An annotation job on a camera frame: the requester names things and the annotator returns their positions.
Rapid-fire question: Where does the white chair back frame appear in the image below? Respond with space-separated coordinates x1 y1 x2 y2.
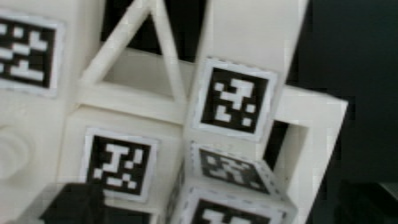
0 0 346 224

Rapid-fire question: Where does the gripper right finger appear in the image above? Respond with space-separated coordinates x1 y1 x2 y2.
335 181 398 224

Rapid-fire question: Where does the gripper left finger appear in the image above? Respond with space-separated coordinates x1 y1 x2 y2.
23 182 104 224

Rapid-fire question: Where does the white tagged cube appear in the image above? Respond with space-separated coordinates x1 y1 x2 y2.
163 142 296 224

